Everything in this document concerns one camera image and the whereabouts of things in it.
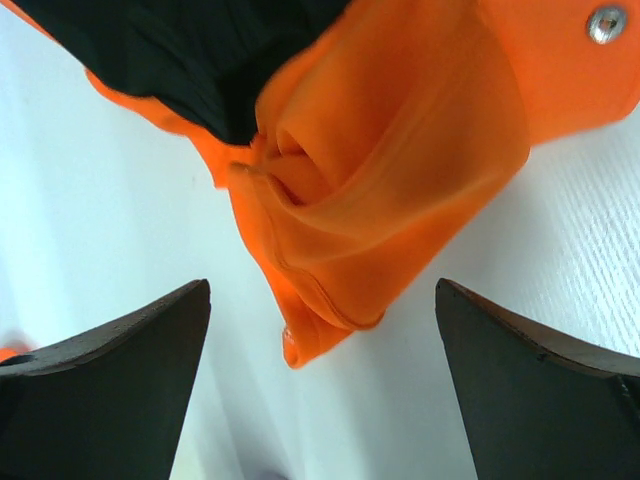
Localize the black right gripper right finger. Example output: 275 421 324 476
435 279 639 479

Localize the black cloth garment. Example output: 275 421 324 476
16 0 347 146

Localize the orange jacket with white lining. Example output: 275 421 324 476
0 0 640 370

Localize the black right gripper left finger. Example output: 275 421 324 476
1 280 211 479

